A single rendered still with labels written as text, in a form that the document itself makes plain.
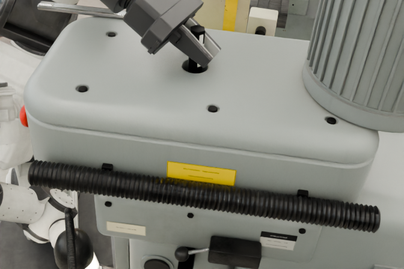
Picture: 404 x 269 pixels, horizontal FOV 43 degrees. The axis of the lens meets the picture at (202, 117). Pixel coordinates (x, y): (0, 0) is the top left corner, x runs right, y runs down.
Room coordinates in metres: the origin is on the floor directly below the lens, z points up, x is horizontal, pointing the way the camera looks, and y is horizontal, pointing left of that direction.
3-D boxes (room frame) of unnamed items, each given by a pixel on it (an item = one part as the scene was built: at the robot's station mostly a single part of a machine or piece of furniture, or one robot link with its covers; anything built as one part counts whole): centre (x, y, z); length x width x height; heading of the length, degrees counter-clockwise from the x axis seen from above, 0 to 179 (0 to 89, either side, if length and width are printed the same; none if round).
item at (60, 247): (0.58, 0.22, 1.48); 0.07 x 0.07 x 0.06
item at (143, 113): (0.60, 0.00, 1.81); 0.47 x 0.26 x 0.16; 86
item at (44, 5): (0.73, 0.15, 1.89); 0.24 x 0.04 x 0.01; 87
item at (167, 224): (0.60, -0.03, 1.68); 0.34 x 0.24 x 0.10; 86
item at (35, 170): (0.46, -0.01, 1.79); 0.45 x 0.04 x 0.04; 86
